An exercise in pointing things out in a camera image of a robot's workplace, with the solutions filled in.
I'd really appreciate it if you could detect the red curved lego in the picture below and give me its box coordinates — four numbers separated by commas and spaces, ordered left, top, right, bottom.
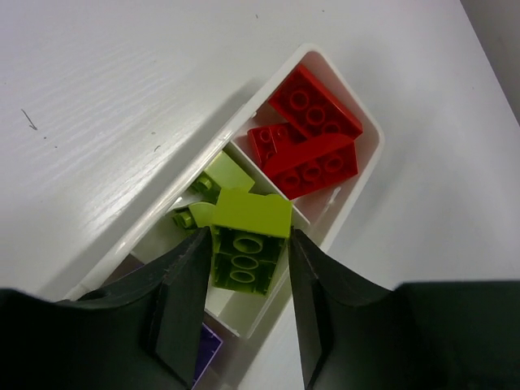
263, 133, 358, 200

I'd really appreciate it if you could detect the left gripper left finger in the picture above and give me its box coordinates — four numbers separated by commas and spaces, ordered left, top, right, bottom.
1, 228, 212, 389

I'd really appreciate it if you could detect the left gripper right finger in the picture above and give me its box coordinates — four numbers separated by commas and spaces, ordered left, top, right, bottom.
288, 229, 519, 389

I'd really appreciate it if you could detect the green block lego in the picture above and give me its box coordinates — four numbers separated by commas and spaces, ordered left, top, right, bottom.
210, 189, 293, 296

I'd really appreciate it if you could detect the small red lego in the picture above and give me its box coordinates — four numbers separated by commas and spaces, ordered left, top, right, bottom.
247, 123, 293, 167

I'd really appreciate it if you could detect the white three-compartment tray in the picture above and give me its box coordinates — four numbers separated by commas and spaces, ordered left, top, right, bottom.
69, 44, 384, 339

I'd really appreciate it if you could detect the green curved lego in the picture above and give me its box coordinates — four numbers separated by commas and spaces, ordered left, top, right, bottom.
191, 152, 255, 203

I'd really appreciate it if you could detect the green lego by pile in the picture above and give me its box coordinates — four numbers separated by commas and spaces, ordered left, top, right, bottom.
171, 201, 215, 231

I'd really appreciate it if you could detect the purple patterned curved lego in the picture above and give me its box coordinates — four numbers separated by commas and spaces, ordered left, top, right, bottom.
192, 323, 223, 388

